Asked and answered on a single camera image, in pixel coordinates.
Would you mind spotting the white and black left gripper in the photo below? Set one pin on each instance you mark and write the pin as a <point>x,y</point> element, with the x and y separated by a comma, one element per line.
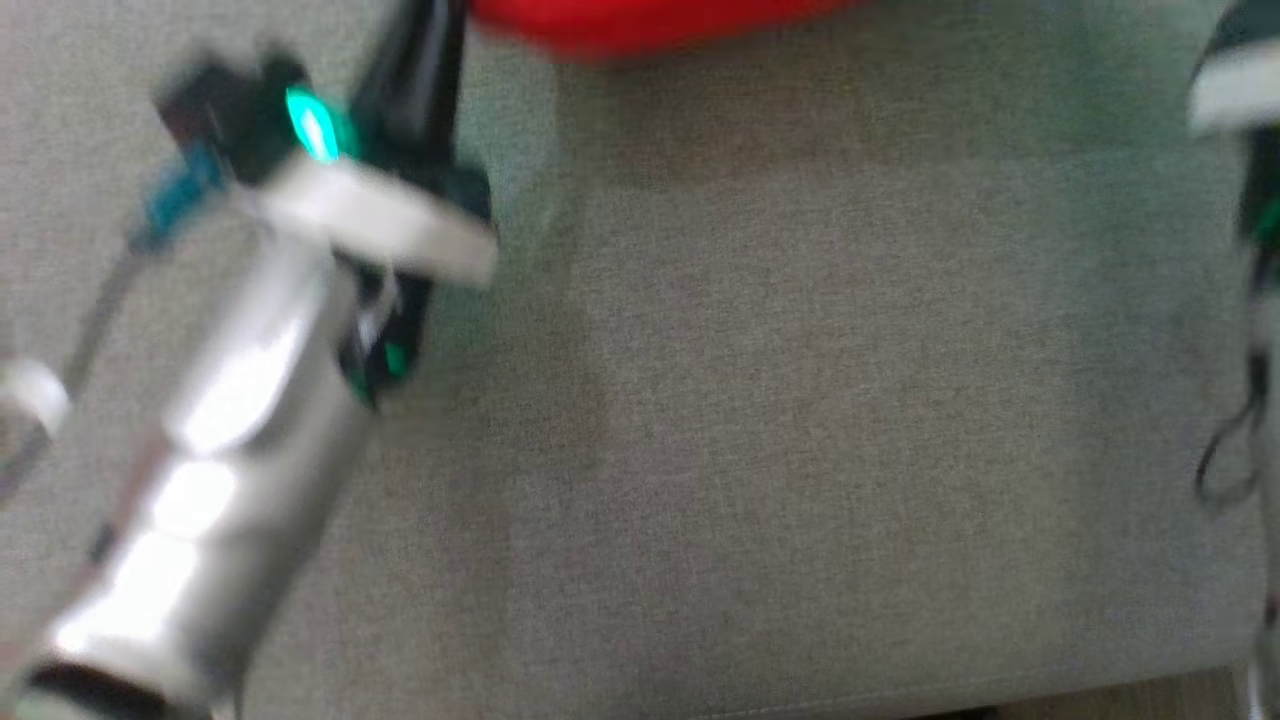
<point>380,225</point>

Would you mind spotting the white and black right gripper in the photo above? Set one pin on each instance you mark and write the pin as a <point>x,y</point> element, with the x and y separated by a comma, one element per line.
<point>1250,85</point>

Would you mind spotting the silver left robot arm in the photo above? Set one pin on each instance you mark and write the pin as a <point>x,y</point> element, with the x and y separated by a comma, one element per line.
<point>220,480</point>

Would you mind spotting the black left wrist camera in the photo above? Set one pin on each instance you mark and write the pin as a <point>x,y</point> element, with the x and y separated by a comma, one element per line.
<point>225,115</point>

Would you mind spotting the red shorts with white trim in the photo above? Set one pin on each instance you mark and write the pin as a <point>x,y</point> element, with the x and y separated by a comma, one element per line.
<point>640,22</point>

